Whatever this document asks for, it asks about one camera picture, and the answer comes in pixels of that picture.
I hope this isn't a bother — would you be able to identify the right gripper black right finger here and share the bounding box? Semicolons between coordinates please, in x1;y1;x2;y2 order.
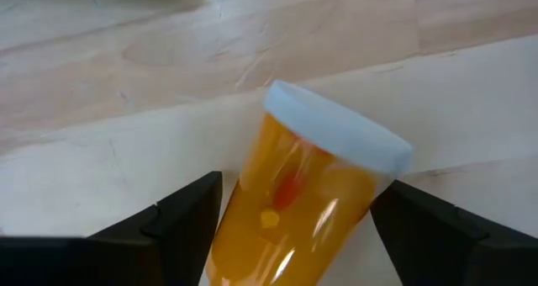
369;179;538;286

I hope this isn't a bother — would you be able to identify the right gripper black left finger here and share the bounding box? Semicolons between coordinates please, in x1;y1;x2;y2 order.
86;171;224;286

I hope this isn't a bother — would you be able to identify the orange pill bottle white cap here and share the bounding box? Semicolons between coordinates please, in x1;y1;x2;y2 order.
204;79;415;286

